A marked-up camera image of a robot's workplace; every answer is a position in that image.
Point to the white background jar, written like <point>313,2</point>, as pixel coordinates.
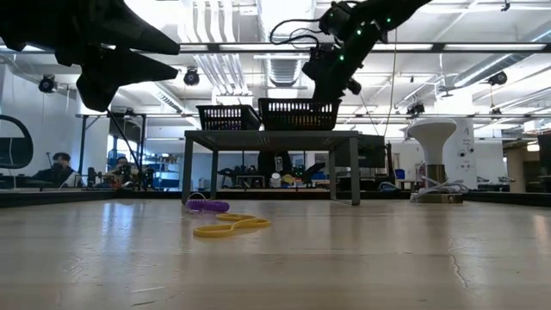
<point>275,181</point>

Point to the black background monitor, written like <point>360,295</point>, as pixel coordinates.
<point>13,153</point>

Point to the black aluminium table frame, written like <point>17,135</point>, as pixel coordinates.
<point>64,196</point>

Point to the black background box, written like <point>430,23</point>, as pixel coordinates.
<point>372,150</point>

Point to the black background robot arm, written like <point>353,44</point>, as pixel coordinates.
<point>232,172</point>
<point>314,170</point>

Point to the dark background frame stand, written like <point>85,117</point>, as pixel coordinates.
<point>82,142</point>

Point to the person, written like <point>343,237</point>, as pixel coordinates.
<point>60,159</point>
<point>122,163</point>
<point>269,163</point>

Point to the black ceiling camera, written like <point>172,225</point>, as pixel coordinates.
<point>415,109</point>
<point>191,77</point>
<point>498,78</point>
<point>47,84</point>

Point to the yellow rubber band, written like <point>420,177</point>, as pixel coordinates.
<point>211,233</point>
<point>219,217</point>

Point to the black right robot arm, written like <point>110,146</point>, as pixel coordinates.
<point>387,13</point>

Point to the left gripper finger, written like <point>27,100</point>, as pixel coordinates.
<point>138,36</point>
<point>112,73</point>

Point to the small purple coil wristband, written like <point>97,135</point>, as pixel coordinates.
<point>211,206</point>

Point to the black plastic mesh basket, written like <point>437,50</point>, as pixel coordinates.
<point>228,118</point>
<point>297,115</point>

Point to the white mushroom-shaped lamp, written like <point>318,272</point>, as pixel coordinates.
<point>431,133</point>

